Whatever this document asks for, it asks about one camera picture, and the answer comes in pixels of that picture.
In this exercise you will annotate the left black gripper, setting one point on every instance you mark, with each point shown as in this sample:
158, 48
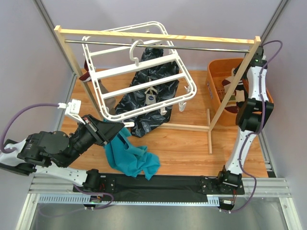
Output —
95, 131

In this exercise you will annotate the white hanger clip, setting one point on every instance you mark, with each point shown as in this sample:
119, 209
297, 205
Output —
128, 124

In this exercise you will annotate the beige maroon-cuffed sock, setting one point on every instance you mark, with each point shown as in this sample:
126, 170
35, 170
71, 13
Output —
109, 102

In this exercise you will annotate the white plastic clip hanger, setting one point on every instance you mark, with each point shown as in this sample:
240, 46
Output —
154, 81

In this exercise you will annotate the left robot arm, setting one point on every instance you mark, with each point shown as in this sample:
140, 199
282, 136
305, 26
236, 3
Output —
52, 153

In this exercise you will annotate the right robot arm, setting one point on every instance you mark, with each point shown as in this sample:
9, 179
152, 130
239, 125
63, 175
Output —
250, 120

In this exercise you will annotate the teal towel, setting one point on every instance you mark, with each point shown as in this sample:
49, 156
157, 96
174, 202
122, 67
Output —
129, 159

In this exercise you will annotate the dark patterned shorts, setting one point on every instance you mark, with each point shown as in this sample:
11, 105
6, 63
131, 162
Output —
145, 123

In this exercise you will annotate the wooden clothes rack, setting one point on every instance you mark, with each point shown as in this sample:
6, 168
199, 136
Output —
65, 44

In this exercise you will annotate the orange laundry basket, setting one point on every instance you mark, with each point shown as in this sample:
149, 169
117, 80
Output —
218, 70

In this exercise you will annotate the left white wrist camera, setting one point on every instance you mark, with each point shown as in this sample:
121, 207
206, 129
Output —
72, 110

